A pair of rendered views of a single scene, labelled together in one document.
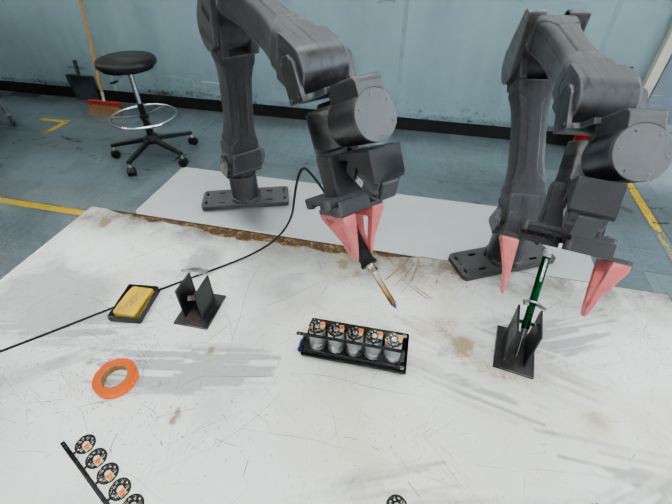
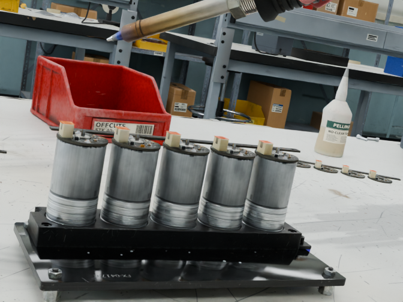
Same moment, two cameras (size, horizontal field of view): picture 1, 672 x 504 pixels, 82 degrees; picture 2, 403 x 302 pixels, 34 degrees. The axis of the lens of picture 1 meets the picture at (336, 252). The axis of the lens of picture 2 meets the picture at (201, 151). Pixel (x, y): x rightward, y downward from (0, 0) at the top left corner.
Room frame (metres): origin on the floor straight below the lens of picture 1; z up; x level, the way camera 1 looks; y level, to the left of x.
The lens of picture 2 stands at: (0.61, -0.24, 0.88)
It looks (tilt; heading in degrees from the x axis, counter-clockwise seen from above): 12 degrees down; 141
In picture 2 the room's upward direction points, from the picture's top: 11 degrees clockwise
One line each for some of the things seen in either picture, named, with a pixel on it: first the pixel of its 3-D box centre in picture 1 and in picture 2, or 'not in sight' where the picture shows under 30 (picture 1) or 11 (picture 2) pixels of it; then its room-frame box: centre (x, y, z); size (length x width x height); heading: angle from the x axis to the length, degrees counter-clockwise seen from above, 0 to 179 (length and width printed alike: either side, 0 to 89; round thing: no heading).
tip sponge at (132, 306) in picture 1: (134, 302); not in sight; (0.45, 0.35, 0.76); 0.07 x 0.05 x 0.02; 174
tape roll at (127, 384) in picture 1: (115, 378); not in sight; (0.30, 0.32, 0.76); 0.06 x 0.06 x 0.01
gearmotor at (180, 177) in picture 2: (354, 342); (178, 190); (0.34, -0.03, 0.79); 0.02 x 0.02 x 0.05
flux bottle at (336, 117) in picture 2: not in sight; (337, 111); (0.11, 0.35, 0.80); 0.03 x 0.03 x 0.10
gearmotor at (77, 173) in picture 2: (392, 349); (75, 185); (0.33, -0.08, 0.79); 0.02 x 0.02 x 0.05
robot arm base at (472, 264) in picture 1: (506, 244); not in sight; (0.56, -0.32, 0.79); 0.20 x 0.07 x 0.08; 105
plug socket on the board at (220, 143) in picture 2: not in sight; (221, 143); (0.35, -0.01, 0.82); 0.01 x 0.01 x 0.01; 78
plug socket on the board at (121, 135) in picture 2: not in sight; (123, 134); (0.34, -0.06, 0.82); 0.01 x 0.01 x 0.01; 78
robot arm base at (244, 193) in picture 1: (244, 185); not in sight; (0.78, 0.21, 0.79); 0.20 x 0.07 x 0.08; 97
